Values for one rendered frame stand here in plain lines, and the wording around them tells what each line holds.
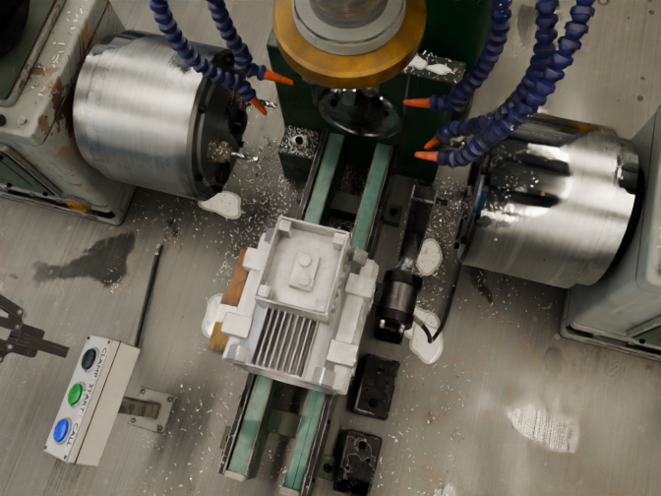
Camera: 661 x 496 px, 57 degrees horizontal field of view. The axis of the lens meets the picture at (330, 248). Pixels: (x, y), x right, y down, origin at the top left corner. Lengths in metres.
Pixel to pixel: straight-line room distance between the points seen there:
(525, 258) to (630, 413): 0.42
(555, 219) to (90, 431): 0.69
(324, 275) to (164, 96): 0.35
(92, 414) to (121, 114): 0.43
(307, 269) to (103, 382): 0.32
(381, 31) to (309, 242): 0.31
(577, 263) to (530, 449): 0.39
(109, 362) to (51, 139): 0.35
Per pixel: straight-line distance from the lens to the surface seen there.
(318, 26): 0.71
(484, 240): 0.88
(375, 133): 1.09
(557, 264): 0.91
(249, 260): 0.89
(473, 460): 1.13
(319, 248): 0.84
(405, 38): 0.73
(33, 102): 1.01
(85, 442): 0.92
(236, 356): 0.85
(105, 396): 0.92
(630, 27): 1.53
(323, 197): 1.09
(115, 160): 1.00
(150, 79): 0.96
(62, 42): 1.05
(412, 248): 0.89
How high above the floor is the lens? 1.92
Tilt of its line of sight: 71 degrees down
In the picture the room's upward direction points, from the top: 8 degrees counter-clockwise
